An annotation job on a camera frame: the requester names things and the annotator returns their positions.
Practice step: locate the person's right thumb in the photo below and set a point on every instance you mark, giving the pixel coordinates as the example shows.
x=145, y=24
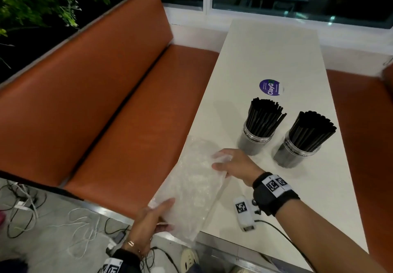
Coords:
x=220, y=167

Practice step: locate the round purple sticker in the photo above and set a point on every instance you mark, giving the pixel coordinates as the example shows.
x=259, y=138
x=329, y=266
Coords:
x=270, y=87

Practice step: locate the person's left thumb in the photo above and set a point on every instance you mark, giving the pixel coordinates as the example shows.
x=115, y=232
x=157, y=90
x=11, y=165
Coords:
x=164, y=207

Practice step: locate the clear jar with metal rim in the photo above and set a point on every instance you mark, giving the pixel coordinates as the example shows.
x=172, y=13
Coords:
x=253, y=145
x=290, y=156

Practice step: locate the person's left hand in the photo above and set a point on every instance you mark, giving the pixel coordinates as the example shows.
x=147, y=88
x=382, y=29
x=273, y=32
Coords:
x=141, y=226

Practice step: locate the bundle of black straws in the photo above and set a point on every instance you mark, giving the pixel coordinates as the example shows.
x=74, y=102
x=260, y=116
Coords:
x=311, y=131
x=264, y=116

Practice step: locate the person's right hand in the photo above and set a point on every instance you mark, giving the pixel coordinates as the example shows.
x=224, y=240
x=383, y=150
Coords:
x=242, y=167

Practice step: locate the orange bench seat cushion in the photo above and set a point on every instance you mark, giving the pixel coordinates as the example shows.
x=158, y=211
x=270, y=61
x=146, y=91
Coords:
x=362, y=147
x=147, y=134

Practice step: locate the clear plastic bag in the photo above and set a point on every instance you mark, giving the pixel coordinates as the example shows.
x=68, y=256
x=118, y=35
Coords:
x=192, y=187

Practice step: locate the beige shoe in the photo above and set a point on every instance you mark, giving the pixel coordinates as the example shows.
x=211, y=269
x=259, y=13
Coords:
x=189, y=259

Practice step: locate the black wristband with marker tags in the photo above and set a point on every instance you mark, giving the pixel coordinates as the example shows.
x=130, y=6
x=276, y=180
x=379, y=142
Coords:
x=122, y=262
x=271, y=194

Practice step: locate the person's right forearm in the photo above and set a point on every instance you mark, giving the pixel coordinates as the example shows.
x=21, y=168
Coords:
x=319, y=239

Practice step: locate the orange bench backrest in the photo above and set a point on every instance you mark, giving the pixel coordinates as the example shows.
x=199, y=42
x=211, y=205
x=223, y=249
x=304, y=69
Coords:
x=76, y=91

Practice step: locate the white wrist camera device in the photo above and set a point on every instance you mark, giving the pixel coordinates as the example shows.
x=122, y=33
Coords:
x=244, y=213

